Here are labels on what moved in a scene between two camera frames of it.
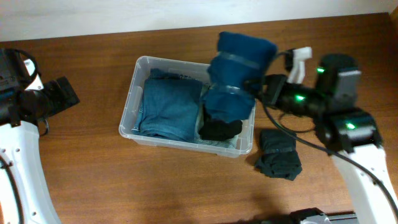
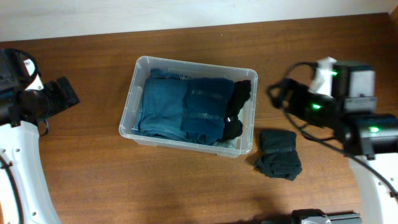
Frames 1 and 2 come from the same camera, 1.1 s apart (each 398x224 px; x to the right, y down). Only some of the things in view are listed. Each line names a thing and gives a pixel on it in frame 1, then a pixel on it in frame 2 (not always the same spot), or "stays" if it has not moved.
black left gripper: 66,98 stays
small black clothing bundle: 278,155 stays
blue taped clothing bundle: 239,58 -> 206,103
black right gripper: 278,84 -> 296,89
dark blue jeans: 170,106 stays
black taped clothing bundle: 213,129 -> 233,125
